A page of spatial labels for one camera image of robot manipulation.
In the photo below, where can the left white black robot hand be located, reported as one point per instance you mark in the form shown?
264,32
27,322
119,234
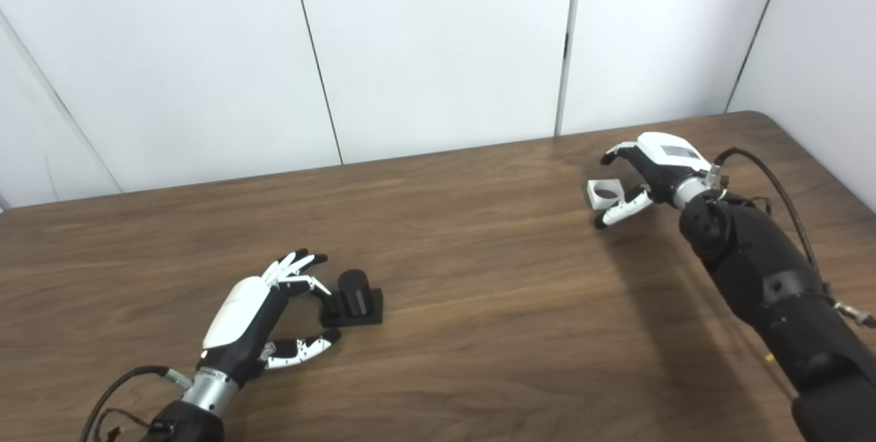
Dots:
239,319

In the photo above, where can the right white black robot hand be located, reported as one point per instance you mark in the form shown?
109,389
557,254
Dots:
667,158

